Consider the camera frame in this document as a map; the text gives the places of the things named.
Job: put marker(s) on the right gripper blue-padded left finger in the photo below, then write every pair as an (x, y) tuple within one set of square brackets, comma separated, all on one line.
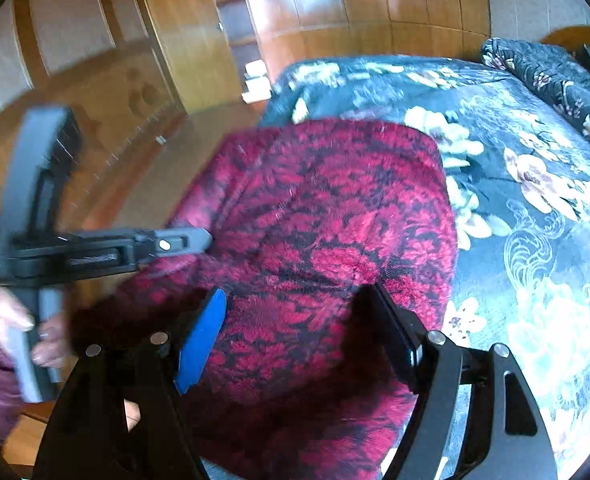
[(200, 339)]

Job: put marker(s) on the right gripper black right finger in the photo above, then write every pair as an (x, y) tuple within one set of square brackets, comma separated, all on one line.
[(399, 330)]

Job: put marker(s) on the red black floral garment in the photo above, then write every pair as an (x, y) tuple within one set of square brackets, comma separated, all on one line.
[(301, 216)]

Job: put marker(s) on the person's left hand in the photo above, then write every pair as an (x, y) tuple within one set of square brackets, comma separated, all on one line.
[(52, 348)]

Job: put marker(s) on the dark teal floral bedspread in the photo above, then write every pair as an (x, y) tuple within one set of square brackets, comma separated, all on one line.
[(518, 178)]

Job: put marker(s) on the white stacked items on shelf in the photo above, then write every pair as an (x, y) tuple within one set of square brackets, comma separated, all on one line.
[(257, 83)]

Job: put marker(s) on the folded dark floral quilt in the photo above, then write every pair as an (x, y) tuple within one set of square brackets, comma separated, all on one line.
[(550, 72)]

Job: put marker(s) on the wooden door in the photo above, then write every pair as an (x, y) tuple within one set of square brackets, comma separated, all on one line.
[(196, 52)]

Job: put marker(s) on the wooden arched headboard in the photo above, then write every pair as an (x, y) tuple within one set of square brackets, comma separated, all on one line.
[(572, 38)]

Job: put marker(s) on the wooden wardrobe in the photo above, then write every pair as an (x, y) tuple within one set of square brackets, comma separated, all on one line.
[(283, 32)]

